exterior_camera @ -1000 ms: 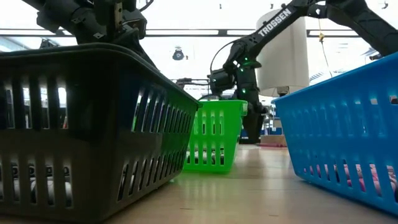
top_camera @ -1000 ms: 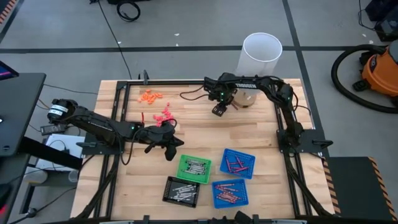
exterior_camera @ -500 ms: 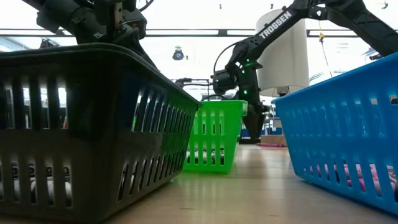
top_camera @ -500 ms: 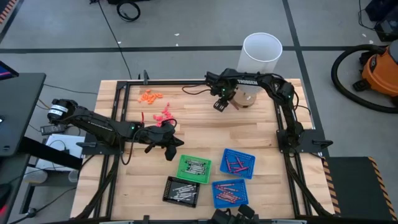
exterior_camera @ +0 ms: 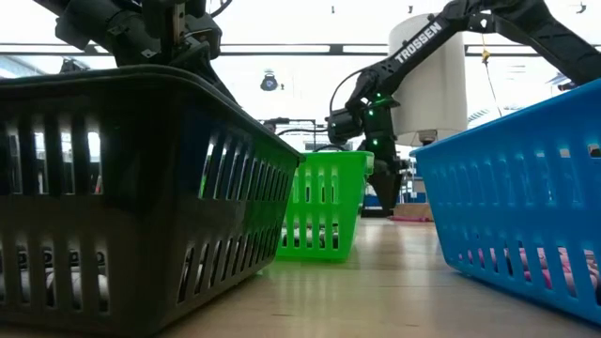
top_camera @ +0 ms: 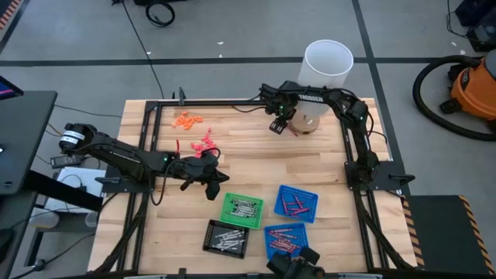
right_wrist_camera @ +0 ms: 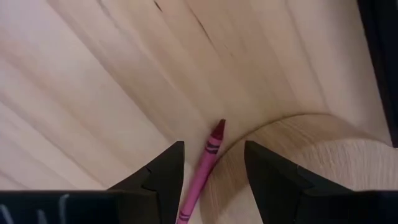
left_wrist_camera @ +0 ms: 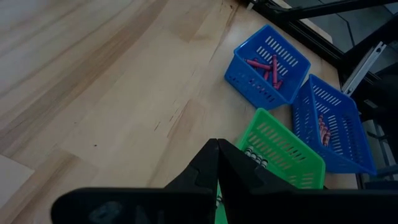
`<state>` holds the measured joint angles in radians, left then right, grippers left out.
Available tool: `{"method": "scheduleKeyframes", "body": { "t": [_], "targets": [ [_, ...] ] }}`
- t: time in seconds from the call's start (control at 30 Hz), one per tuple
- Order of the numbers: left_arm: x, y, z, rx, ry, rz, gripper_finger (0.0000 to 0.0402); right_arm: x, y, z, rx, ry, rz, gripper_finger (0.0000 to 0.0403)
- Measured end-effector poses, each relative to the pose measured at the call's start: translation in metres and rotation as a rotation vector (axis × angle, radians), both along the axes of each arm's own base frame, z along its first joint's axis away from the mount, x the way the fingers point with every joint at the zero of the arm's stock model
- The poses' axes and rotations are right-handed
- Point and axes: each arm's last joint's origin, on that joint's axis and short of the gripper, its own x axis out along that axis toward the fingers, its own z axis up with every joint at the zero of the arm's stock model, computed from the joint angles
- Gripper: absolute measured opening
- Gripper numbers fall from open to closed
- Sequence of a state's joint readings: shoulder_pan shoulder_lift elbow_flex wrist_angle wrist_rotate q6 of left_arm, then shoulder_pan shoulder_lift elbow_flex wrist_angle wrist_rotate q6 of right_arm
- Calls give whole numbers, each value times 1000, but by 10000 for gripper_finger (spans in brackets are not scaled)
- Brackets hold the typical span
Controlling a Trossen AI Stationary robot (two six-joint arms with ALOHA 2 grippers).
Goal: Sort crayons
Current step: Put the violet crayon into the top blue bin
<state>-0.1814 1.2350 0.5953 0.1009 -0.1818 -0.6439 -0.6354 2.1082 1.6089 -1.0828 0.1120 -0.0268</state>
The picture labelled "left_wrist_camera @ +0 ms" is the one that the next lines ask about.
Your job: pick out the grey crayon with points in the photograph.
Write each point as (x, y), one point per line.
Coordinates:
(219, 199)
(264, 163)
(248, 150)
(259, 159)
(253, 155)

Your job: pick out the silver aluminium bar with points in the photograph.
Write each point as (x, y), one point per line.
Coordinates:
(362, 70)

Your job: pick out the black aluminium table frame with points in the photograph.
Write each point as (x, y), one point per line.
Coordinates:
(311, 28)

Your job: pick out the purple crayon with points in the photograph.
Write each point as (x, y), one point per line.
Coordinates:
(258, 64)
(266, 74)
(275, 70)
(279, 84)

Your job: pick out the green plastic basket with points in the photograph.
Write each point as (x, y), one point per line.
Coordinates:
(280, 149)

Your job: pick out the pink crayon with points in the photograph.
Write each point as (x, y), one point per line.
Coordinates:
(323, 130)
(326, 139)
(321, 119)

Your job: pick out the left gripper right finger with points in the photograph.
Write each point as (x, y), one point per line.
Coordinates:
(242, 177)

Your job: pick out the blue plastic basket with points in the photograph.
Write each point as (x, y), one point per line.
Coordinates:
(292, 81)
(351, 143)

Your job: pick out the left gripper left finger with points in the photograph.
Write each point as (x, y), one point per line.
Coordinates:
(199, 177)

